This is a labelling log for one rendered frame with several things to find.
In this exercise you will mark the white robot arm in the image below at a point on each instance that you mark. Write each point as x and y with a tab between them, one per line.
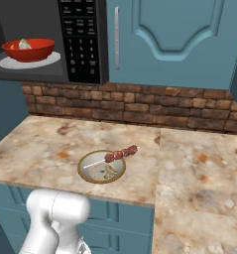
54	218

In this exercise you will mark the black microwave oven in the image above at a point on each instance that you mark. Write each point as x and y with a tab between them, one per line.
80	39

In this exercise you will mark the white microwave turntable plate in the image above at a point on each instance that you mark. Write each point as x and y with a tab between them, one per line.
50	59

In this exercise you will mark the blue upper cupboard door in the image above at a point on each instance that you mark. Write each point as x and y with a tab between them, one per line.
176	39

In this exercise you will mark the red bowl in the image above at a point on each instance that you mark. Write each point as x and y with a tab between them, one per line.
30	52

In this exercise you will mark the white garlic bulb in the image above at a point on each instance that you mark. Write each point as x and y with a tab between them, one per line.
24	44

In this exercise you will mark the orange shrimp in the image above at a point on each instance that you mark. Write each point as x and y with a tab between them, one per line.
12	46

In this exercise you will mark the meat kebab skewer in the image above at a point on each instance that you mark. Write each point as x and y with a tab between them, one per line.
120	153

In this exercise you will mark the gold-rimmed patterned plate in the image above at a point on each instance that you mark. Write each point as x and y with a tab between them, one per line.
96	173

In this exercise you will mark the blue lower cupboard front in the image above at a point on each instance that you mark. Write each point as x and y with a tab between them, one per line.
120	228

